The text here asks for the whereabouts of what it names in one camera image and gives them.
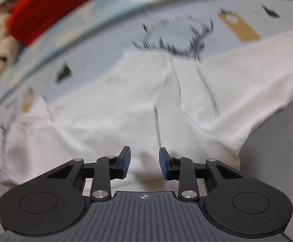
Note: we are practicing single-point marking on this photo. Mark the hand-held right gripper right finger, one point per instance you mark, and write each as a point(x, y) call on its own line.
point(163, 164)

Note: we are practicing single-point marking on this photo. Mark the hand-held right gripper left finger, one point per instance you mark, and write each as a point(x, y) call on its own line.
point(125, 161)

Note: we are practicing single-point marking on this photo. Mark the white garment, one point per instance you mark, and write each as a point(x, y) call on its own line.
point(116, 111)

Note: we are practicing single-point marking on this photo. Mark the grey cloth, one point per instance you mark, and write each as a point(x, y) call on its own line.
point(277, 161)

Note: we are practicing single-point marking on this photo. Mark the printed light blue bed sheet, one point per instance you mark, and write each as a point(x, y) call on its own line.
point(106, 37)

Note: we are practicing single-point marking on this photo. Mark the red folded blanket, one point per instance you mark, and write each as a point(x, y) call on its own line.
point(53, 7)

